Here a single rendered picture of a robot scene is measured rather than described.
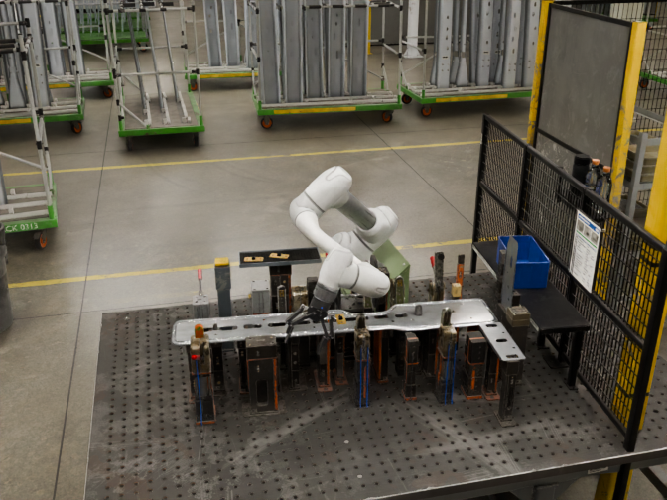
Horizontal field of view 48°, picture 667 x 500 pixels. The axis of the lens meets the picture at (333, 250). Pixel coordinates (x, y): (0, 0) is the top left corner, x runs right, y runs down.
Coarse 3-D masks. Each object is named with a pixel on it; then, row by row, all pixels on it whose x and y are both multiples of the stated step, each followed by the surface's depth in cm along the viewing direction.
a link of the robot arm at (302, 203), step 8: (304, 192) 331; (296, 200) 333; (304, 200) 328; (312, 200) 327; (296, 208) 329; (304, 208) 327; (312, 208) 328; (320, 208) 329; (296, 216) 325; (320, 216) 332
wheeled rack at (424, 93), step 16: (416, 48) 1012; (416, 64) 1086; (416, 96) 1028; (432, 96) 1021; (448, 96) 1023; (464, 96) 1025; (480, 96) 1031; (496, 96) 1038; (512, 96) 1045; (528, 96) 1051
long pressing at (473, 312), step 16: (400, 304) 332; (416, 304) 332; (432, 304) 333; (448, 304) 333; (464, 304) 333; (480, 304) 333; (192, 320) 318; (208, 320) 319; (224, 320) 319; (240, 320) 319; (256, 320) 319; (272, 320) 319; (304, 320) 319; (368, 320) 319; (384, 320) 319; (400, 320) 319; (416, 320) 319; (432, 320) 319; (464, 320) 319; (480, 320) 319; (496, 320) 320; (176, 336) 307; (224, 336) 307; (240, 336) 307
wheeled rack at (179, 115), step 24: (192, 0) 830; (120, 48) 1001; (144, 48) 1009; (120, 72) 964; (144, 72) 847; (168, 72) 853; (192, 72) 860; (120, 96) 881; (168, 96) 1020; (192, 96) 1023; (120, 120) 860; (144, 120) 880; (168, 120) 891; (192, 120) 904
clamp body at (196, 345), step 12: (192, 336) 296; (204, 336) 295; (192, 348) 288; (204, 348) 288; (192, 360) 290; (204, 360) 290; (192, 372) 293; (204, 372) 293; (204, 384) 297; (204, 396) 298; (204, 408) 300; (216, 408) 312; (204, 420) 302
